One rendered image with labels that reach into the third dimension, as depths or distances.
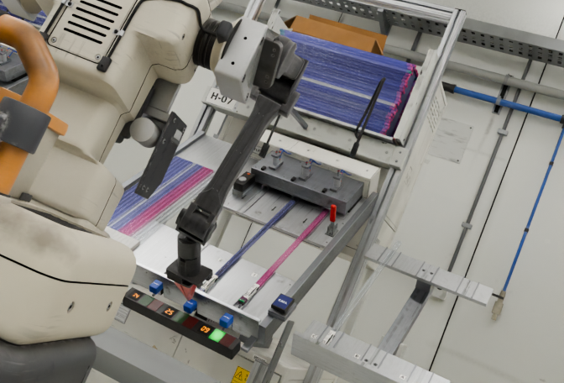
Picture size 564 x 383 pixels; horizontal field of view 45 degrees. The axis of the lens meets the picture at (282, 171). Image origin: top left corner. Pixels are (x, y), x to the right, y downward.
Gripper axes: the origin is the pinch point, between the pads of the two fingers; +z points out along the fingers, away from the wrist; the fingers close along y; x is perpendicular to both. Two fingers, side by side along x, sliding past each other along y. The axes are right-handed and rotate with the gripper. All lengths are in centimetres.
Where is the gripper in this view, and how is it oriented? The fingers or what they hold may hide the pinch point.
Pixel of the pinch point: (189, 296)
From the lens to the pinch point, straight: 180.0
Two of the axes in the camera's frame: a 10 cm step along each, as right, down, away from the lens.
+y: -8.6, -3.2, 3.9
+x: -5.0, 4.4, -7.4
